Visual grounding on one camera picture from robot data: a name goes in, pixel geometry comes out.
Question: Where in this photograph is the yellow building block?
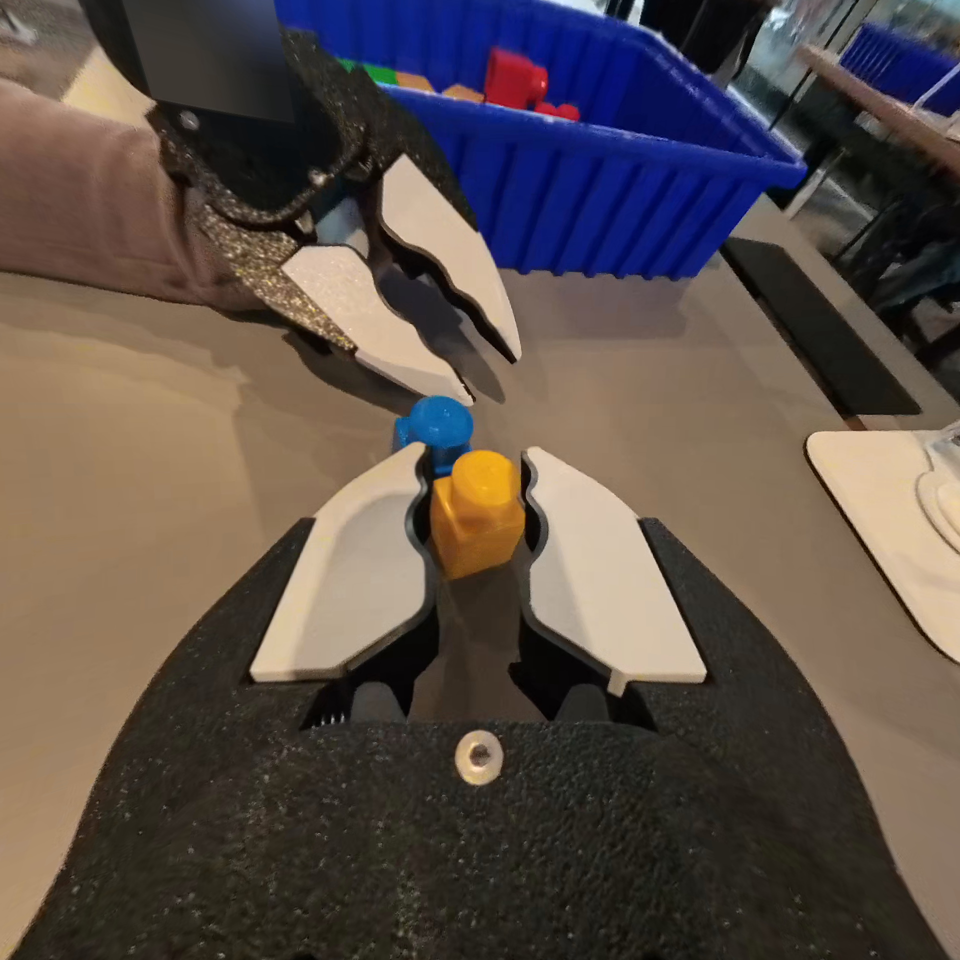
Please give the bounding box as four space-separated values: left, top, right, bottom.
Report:
429 450 526 580

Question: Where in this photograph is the large blue plastic bin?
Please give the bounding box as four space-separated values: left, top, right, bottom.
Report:
273 0 807 280

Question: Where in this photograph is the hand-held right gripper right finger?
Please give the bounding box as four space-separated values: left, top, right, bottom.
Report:
519 446 708 699

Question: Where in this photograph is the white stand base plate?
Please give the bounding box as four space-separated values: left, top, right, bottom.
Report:
806 429 960 665

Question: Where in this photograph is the red building block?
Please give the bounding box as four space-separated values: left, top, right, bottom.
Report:
483 46 581 123

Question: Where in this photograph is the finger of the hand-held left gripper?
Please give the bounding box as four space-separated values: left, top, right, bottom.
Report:
281 243 477 408
371 152 524 366

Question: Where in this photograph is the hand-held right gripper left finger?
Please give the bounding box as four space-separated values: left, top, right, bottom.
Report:
249 442 440 685

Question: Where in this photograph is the clear acrylic stand foot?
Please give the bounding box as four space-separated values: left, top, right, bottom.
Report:
915 421 960 556

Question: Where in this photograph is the long wooden table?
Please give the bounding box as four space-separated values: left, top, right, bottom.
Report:
795 43 960 181

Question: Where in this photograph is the blue building block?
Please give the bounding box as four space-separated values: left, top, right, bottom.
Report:
393 395 476 477

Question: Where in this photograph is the small blue plastic bin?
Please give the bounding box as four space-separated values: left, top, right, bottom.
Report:
840 22 960 117

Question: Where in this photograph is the person's left forearm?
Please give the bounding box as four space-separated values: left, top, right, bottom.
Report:
0 78 275 312

